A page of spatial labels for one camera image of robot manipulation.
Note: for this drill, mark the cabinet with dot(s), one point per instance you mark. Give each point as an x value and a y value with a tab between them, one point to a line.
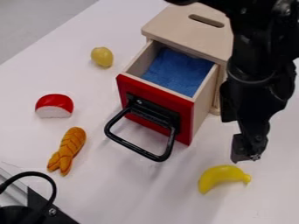
187	32

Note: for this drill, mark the blue cloth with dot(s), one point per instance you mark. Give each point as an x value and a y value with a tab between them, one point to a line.
177	71

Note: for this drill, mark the yellow toy lemon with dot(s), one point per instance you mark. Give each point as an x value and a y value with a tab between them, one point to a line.
102	56

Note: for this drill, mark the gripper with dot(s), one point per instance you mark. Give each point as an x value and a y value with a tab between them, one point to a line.
257	99

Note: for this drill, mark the yellow toy banana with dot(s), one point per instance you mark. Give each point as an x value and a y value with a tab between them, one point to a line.
220	177

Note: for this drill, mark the drawer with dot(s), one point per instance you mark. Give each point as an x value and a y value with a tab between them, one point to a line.
159	96

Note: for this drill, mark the orange toy fried shrimp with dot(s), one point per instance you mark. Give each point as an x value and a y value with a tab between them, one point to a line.
68	148

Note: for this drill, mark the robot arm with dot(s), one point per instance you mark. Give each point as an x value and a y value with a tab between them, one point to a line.
257	32

